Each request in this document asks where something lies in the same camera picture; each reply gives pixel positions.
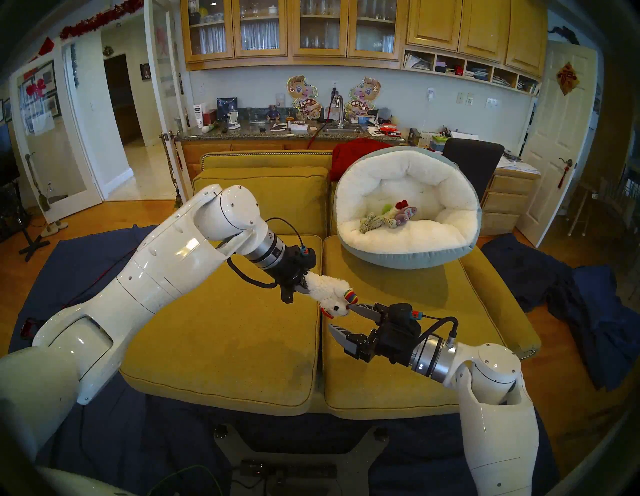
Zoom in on black wall decoration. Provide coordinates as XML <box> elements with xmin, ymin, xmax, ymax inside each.
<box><xmin>547</xmin><ymin>25</ymin><xmax>581</xmax><ymax>47</ymax></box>

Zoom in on white robot shoulder shell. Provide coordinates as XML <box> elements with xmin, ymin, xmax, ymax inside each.
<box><xmin>36</xmin><ymin>465</ymin><xmax>138</xmax><ymax>496</ymax></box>

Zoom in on thin red cable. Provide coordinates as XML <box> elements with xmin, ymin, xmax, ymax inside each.
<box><xmin>62</xmin><ymin>245</ymin><xmax>138</xmax><ymax>311</ymax></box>

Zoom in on black power strip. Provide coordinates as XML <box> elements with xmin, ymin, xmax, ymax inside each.
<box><xmin>239</xmin><ymin>460</ymin><xmax>339</xmax><ymax>481</ymax></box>

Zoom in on black floor stand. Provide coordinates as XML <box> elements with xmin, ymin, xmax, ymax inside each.
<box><xmin>0</xmin><ymin>182</ymin><xmax>51</xmax><ymax>262</ymax></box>

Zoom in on red tinsel garland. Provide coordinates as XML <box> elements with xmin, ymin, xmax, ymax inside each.
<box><xmin>59</xmin><ymin>0</ymin><xmax>145</xmax><ymax>41</ymax></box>

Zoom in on hanging rope leash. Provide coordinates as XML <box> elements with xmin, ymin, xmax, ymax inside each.
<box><xmin>160</xmin><ymin>131</ymin><xmax>188</xmax><ymax>211</ymax></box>

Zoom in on yellow fabric sofa frame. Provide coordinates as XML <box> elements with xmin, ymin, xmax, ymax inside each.
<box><xmin>120</xmin><ymin>150</ymin><xmax>542</xmax><ymax>421</ymax></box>

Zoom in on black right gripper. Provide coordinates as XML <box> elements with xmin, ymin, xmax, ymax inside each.
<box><xmin>328</xmin><ymin>302</ymin><xmax>424</xmax><ymax>366</ymax></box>

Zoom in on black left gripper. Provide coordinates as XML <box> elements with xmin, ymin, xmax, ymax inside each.
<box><xmin>267</xmin><ymin>245</ymin><xmax>318</xmax><ymax>304</ymax></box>

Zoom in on grey robot base frame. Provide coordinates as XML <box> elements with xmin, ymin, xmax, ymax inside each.
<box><xmin>214</xmin><ymin>424</ymin><xmax>390</xmax><ymax>496</ymax></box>

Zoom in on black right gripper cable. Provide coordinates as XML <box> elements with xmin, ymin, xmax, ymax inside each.
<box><xmin>412</xmin><ymin>312</ymin><xmax>460</xmax><ymax>349</ymax></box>

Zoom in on yellow sofa back cushion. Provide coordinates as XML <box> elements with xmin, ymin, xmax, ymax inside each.
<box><xmin>192</xmin><ymin>166</ymin><xmax>331</xmax><ymax>238</ymax></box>

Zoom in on red diamond door ornament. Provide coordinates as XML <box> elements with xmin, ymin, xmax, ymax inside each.
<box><xmin>556</xmin><ymin>61</ymin><xmax>580</xmax><ymax>97</ymax></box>

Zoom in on yellow sofa seat cushion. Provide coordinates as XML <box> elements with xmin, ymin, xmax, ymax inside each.
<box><xmin>322</xmin><ymin>235</ymin><xmax>503</xmax><ymax>420</ymax></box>
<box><xmin>120</xmin><ymin>234</ymin><xmax>324</xmax><ymax>417</ymax></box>

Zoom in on granite kitchen counter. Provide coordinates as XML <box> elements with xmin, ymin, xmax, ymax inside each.
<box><xmin>172</xmin><ymin>120</ymin><xmax>408</xmax><ymax>168</ymax></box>

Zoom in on black television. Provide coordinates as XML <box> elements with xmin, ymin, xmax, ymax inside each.
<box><xmin>0</xmin><ymin>122</ymin><xmax>21</xmax><ymax>186</ymax></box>

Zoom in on white lamb toy rainbow ears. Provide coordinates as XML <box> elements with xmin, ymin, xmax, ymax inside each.
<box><xmin>304</xmin><ymin>271</ymin><xmax>359</xmax><ymax>320</ymax></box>

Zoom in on white fluffy dog bed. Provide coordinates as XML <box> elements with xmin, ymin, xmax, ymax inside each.
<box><xmin>333</xmin><ymin>146</ymin><xmax>483</xmax><ymax>270</ymax></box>

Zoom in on stack of papers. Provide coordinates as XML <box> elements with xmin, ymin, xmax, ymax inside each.
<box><xmin>497</xmin><ymin>154</ymin><xmax>542</xmax><ymax>176</ymax></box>

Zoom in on blue floor cloth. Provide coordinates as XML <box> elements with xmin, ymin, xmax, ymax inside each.
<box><xmin>10</xmin><ymin>225</ymin><xmax>558</xmax><ymax>496</ymax></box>

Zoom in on red cloth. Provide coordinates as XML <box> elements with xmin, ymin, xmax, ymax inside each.
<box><xmin>330</xmin><ymin>138</ymin><xmax>396</xmax><ymax>182</ymax></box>

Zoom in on thin green cable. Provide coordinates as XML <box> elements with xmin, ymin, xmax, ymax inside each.
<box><xmin>147</xmin><ymin>464</ymin><xmax>223</xmax><ymax>496</ymax></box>

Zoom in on red black floor object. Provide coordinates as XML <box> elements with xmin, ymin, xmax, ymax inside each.
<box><xmin>20</xmin><ymin>316</ymin><xmax>47</xmax><ymax>342</ymax></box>

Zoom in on dark blue cloth pile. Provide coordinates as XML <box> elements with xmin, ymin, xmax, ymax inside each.
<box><xmin>481</xmin><ymin>233</ymin><xmax>640</xmax><ymax>391</ymax></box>

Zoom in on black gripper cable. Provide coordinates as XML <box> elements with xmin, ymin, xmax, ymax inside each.
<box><xmin>412</xmin><ymin>312</ymin><xmax>460</xmax><ymax>349</ymax></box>
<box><xmin>226</xmin><ymin>216</ymin><xmax>307</xmax><ymax>290</ymax></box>

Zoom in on beige fuzzy plush toy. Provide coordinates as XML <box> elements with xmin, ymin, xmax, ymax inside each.
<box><xmin>359</xmin><ymin>212</ymin><xmax>399</xmax><ymax>234</ymax></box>

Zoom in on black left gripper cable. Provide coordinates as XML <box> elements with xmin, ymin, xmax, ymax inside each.
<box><xmin>226</xmin><ymin>216</ymin><xmax>307</xmax><ymax>290</ymax></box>

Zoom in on black office chair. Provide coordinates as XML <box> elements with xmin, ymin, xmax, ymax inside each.
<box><xmin>442</xmin><ymin>137</ymin><xmax>506</xmax><ymax>203</ymax></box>

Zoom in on white panel door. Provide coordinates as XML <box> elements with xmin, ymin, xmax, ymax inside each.
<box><xmin>515</xmin><ymin>40</ymin><xmax>599</xmax><ymax>249</ymax></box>

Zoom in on white french door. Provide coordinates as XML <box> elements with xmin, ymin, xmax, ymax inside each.
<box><xmin>9</xmin><ymin>42</ymin><xmax>104</xmax><ymax>224</ymax></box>
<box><xmin>144</xmin><ymin>0</ymin><xmax>193</xmax><ymax>211</ymax></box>

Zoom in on wooden desk with drawers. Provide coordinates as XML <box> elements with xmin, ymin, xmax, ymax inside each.
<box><xmin>480</xmin><ymin>159</ymin><xmax>542</xmax><ymax>237</ymax></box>

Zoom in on white plush toy red bow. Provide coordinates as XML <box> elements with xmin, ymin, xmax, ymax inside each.
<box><xmin>381</xmin><ymin>199</ymin><xmax>412</xmax><ymax>227</ymax></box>

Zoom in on cartoon pig wall decoration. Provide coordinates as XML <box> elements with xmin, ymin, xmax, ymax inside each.
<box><xmin>345</xmin><ymin>76</ymin><xmax>382</xmax><ymax>121</ymax></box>
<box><xmin>286</xmin><ymin>75</ymin><xmax>322</xmax><ymax>121</ymax></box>

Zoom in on wooden wall cabinet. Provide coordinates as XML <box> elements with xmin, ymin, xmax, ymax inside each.
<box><xmin>179</xmin><ymin>0</ymin><xmax>548</xmax><ymax>96</ymax></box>

